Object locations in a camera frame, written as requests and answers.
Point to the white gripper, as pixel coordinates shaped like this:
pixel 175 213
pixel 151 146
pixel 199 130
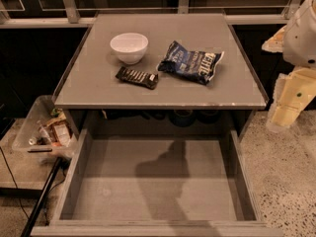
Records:
pixel 301 39

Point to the blue chip bag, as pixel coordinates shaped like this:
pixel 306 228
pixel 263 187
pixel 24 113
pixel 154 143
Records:
pixel 196 66

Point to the grey cabinet with top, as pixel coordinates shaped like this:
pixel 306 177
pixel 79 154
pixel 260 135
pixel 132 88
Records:
pixel 90 79

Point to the open grey top drawer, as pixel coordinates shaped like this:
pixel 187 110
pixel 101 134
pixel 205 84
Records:
pixel 157 185

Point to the black snack bar wrapper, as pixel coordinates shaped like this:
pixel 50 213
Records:
pixel 139 78

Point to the white ceramic bowl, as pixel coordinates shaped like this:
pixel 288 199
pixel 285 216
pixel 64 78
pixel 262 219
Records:
pixel 129 48

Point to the snack packets in bin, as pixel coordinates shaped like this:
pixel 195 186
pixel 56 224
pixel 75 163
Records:
pixel 56 131

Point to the black pole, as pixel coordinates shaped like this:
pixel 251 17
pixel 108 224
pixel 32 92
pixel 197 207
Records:
pixel 42 197

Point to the clear plastic bin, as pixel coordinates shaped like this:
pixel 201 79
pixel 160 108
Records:
pixel 28 137

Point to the metal window railing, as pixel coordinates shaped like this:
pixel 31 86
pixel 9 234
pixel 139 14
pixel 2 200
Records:
pixel 82 13

